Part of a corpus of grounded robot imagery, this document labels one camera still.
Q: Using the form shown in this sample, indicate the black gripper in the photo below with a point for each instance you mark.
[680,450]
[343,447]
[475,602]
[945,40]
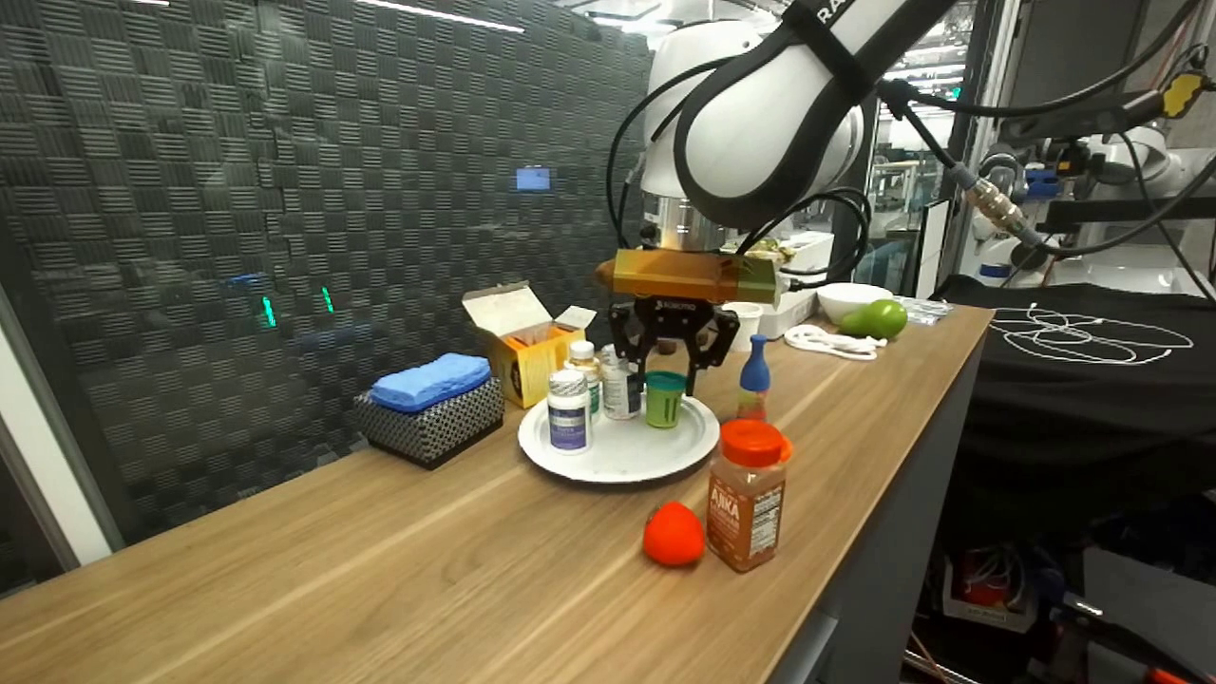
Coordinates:
[670,320]

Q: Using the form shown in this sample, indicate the teal lid dough can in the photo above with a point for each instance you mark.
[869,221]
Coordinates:
[666,402]

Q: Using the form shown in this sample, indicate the white supplement bottle blue label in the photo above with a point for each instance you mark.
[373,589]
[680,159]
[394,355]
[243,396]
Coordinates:
[618,385]
[566,414]

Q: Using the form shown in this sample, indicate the small white bottle green label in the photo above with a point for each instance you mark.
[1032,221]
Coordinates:
[581,361]

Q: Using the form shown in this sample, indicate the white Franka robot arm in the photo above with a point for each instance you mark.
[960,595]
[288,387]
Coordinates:
[761,125]

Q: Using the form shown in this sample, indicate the white paper plate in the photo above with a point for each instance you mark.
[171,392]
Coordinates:
[633,452]

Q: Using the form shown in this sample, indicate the blue toy bottle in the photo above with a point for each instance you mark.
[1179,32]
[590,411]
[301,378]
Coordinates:
[753,367]

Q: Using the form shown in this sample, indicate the white paper cup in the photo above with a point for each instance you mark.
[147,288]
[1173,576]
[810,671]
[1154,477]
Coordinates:
[753,326]

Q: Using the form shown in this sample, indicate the open yellow cardboard box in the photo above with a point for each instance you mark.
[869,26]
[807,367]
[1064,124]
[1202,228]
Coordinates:
[534,361]

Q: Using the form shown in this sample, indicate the spice jar orange lid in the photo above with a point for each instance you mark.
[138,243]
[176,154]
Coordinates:
[744,514]

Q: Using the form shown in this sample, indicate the red toy strawberry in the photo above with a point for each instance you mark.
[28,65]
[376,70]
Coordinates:
[675,535]

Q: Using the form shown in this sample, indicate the white bowl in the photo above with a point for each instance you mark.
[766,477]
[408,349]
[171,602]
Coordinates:
[845,298]

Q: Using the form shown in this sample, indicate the green toy lime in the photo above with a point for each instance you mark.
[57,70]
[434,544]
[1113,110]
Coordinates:
[884,316]

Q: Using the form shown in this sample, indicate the blue folded cloth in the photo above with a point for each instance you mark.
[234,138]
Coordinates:
[429,380]

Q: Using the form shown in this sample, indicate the grey mesh box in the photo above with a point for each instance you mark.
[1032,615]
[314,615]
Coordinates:
[421,433]

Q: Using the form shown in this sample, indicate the clear plastic bag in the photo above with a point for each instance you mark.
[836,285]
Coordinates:
[928,309]

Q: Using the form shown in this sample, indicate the red object under table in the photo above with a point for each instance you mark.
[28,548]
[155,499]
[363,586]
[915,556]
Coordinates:
[981,583]

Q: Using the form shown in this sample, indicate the white blue lab equipment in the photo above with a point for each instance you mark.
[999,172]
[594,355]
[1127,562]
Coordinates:
[1032,241]

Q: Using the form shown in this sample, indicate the black cloth covered table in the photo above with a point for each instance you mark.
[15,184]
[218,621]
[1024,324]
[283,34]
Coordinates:
[1078,420]

